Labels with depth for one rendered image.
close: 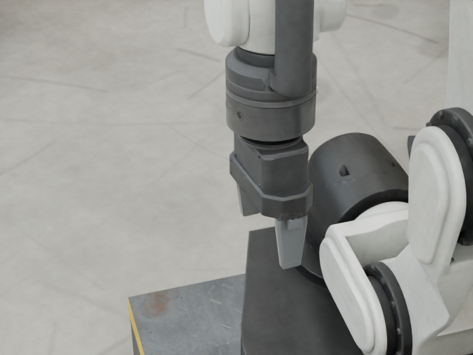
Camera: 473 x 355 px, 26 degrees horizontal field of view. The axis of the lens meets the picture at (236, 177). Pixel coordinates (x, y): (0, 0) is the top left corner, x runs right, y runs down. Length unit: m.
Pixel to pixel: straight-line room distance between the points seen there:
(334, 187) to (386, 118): 1.42
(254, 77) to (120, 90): 2.05
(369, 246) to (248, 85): 0.52
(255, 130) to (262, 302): 0.59
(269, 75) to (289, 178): 0.11
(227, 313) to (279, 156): 0.79
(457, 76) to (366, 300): 0.39
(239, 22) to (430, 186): 0.27
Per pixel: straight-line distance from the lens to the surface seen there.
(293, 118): 0.97
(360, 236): 1.40
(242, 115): 0.97
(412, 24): 3.33
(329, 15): 0.96
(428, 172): 1.04
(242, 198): 1.11
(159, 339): 1.71
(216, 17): 0.94
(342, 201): 1.45
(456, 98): 1.07
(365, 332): 1.33
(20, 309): 2.36
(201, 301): 1.77
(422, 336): 1.28
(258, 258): 1.60
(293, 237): 1.02
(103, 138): 2.81
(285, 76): 0.92
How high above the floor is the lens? 1.67
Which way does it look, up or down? 39 degrees down
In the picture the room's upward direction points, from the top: straight up
